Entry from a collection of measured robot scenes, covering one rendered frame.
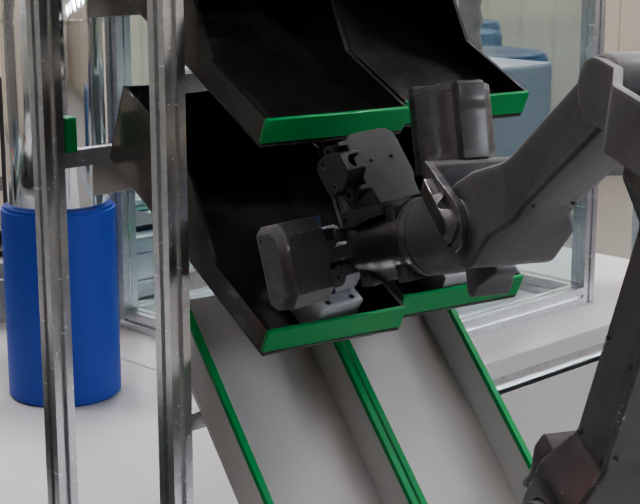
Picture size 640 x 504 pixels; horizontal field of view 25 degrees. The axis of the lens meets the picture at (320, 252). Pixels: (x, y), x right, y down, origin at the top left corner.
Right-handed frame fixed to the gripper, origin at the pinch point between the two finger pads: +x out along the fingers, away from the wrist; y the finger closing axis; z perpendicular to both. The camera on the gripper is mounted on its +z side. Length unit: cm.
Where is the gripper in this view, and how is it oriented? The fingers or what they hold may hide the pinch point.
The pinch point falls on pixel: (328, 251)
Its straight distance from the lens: 113.2
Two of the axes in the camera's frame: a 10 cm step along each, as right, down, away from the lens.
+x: -6.1, 0.9, 7.9
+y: -7.6, 1.9, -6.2
